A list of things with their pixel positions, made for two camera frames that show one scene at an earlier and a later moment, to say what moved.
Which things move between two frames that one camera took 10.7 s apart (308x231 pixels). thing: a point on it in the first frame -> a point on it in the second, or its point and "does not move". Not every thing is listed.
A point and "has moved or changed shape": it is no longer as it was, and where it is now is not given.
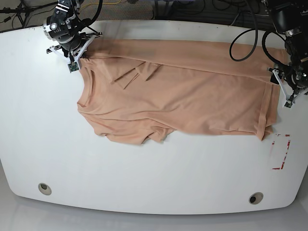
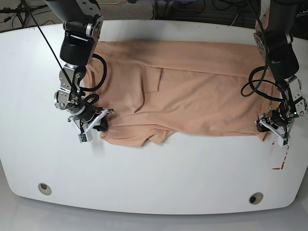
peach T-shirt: (143, 92) has moved or changed shape
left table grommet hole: (44, 188) does not move
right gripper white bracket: (288, 98) -> (262, 127)
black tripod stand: (21, 10) does not move
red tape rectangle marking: (286, 153) does not move
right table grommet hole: (256, 198) does not move
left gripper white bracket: (76, 59) -> (101, 117)
